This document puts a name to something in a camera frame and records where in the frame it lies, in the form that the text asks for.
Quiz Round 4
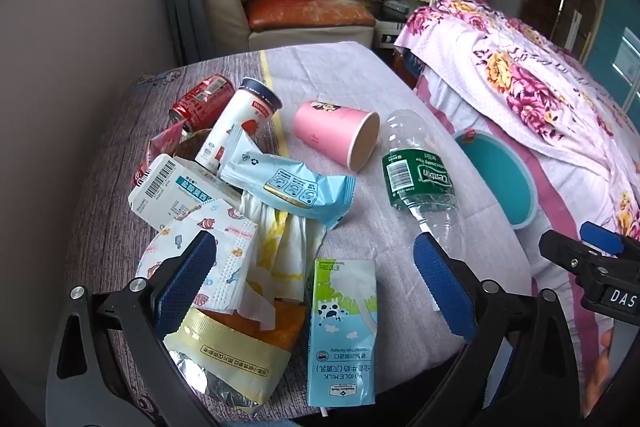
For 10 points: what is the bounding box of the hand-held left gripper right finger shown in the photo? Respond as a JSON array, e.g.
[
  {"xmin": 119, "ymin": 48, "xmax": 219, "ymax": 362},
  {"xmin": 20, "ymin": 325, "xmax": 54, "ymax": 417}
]
[{"xmin": 412, "ymin": 232, "xmax": 586, "ymax": 427}]

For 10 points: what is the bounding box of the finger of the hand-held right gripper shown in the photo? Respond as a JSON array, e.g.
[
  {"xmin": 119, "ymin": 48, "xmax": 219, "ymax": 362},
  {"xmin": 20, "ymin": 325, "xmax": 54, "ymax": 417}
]
[
  {"xmin": 539, "ymin": 229, "xmax": 640, "ymax": 310},
  {"xmin": 580, "ymin": 221, "xmax": 640, "ymax": 258}
]

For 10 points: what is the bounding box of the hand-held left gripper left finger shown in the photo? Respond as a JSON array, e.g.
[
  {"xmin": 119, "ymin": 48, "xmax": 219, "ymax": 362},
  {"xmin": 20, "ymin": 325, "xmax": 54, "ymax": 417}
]
[{"xmin": 45, "ymin": 229, "xmax": 221, "ymax": 427}]

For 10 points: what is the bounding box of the patterned white face mask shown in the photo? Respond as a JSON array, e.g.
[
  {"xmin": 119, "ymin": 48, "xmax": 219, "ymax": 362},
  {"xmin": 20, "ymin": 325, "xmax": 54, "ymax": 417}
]
[{"xmin": 135, "ymin": 199, "xmax": 258, "ymax": 313}]

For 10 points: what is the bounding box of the orange yellow snack bag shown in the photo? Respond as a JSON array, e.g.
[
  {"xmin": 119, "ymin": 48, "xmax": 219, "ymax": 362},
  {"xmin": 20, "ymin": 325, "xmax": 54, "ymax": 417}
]
[{"xmin": 162, "ymin": 297, "xmax": 307, "ymax": 408}]

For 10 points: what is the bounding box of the white carton box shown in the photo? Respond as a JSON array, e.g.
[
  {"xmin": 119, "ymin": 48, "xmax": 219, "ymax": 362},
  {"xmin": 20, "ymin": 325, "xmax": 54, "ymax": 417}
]
[{"xmin": 128, "ymin": 153, "xmax": 241, "ymax": 233}]

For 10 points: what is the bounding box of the teal plastic bin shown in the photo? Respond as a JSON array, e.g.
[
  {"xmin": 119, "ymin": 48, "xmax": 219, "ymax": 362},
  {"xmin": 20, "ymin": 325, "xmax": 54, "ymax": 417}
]
[{"xmin": 452, "ymin": 129, "xmax": 538, "ymax": 233}]

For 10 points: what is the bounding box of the white yellow tissue wrapper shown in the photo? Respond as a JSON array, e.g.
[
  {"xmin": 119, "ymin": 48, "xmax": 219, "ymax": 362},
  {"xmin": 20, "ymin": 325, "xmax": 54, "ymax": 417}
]
[{"xmin": 235, "ymin": 189, "xmax": 328, "ymax": 328}]

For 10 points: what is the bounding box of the light blue milk carton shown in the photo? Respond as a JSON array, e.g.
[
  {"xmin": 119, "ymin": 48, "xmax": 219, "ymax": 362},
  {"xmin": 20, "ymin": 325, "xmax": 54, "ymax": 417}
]
[{"xmin": 306, "ymin": 258, "xmax": 377, "ymax": 408}]

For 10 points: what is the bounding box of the clear plastic bottle green label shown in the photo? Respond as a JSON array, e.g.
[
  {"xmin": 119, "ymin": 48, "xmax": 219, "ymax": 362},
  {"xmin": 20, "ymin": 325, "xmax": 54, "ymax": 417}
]
[{"xmin": 381, "ymin": 109, "xmax": 468, "ymax": 258}]

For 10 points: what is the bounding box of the brown paper bowl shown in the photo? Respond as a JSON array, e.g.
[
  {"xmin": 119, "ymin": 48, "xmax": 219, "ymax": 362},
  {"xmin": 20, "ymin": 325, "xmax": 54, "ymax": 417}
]
[{"xmin": 174, "ymin": 129, "xmax": 213, "ymax": 162}]

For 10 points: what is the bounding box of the pink wafer wrapper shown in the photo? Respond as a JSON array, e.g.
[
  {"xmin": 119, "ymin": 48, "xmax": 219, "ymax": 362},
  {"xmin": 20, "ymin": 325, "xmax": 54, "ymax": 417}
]
[{"xmin": 149, "ymin": 122, "xmax": 188, "ymax": 160}]

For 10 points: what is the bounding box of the light blue snack wrapper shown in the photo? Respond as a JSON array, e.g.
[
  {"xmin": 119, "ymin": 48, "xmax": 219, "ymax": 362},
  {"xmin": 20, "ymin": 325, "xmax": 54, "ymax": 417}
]
[{"xmin": 220, "ymin": 127, "xmax": 357, "ymax": 228}]

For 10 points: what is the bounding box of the white and red drink cup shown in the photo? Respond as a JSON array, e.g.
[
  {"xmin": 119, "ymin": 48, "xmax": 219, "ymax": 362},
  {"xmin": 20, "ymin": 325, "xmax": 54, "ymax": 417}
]
[{"xmin": 195, "ymin": 77, "xmax": 282, "ymax": 172}]

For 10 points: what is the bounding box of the red soda can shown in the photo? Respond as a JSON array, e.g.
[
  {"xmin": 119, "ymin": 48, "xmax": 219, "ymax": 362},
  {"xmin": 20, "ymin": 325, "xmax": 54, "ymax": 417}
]
[{"xmin": 170, "ymin": 75, "xmax": 236, "ymax": 132}]

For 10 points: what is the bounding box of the pink paper cup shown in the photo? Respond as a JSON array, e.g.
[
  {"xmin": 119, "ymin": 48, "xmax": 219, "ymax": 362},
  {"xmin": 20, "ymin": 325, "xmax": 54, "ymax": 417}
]
[{"xmin": 293, "ymin": 100, "xmax": 381, "ymax": 172}]

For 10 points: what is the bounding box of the pink white bed sheet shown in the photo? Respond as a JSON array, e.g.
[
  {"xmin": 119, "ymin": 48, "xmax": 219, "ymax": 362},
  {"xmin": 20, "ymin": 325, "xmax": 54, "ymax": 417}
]
[{"xmin": 415, "ymin": 67, "xmax": 640, "ymax": 418}]

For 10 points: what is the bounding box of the pink floral quilt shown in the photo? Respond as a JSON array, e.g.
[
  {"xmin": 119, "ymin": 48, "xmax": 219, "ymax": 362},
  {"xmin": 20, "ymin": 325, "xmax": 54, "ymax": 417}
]
[{"xmin": 395, "ymin": 0, "xmax": 640, "ymax": 243}]

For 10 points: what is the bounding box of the teal wardrobe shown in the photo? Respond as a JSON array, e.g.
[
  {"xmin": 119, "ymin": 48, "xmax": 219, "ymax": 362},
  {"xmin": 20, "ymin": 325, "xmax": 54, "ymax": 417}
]
[{"xmin": 585, "ymin": 0, "xmax": 640, "ymax": 108}]

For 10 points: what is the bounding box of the black audio device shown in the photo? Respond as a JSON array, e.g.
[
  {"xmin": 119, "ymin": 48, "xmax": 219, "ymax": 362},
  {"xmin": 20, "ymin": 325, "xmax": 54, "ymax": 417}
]
[{"xmin": 372, "ymin": 0, "xmax": 431, "ymax": 48}]

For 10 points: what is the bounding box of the orange seat cushion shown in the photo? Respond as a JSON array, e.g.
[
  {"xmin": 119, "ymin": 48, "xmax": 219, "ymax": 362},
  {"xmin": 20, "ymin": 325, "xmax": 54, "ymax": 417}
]
[{"xmin": 245, "ymin": 0, "xmax": 376, "ymax": 32}]

